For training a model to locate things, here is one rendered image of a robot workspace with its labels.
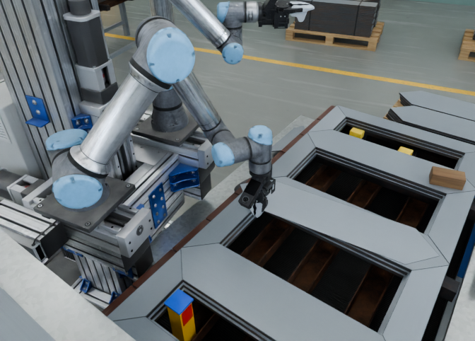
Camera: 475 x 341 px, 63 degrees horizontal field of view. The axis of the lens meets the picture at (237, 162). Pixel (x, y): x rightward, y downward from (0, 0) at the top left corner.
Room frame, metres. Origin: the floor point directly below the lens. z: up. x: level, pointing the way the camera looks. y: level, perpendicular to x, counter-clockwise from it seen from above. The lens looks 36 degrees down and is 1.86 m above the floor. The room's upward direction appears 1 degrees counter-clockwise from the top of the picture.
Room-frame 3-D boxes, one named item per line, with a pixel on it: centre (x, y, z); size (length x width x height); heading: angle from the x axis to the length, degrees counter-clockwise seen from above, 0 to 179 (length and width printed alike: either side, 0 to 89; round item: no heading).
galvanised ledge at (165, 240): (1.49, -0.08, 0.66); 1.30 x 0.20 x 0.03; 143
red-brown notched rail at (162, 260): (1.25, -0.05, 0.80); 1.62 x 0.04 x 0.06; 143
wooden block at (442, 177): (1.20, -0.83, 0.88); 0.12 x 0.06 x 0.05; 69
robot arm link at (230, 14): (1.53, 0.01, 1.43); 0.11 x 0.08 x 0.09; 90
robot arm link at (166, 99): (1.40, 0.27, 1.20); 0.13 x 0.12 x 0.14; 0
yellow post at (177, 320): (0.66, 0.17, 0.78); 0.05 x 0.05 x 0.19; 53
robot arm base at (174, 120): (1.39, 0.27, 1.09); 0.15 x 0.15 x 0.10
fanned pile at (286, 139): (1.75, -0.31, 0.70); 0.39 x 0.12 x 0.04; 143
